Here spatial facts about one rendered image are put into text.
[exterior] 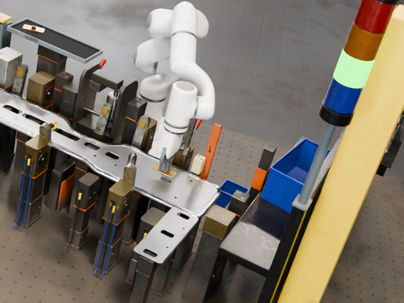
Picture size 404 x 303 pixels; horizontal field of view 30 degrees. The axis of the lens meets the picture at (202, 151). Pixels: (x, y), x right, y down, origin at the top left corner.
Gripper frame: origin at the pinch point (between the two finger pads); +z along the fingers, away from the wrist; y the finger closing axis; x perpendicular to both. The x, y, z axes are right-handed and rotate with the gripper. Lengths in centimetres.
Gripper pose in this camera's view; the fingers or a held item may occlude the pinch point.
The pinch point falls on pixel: (165, 165)
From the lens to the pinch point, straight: 263.4
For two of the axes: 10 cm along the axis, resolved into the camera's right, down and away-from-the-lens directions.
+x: 8.9, 4.0, -2.4
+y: -4.0, 4.0, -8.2
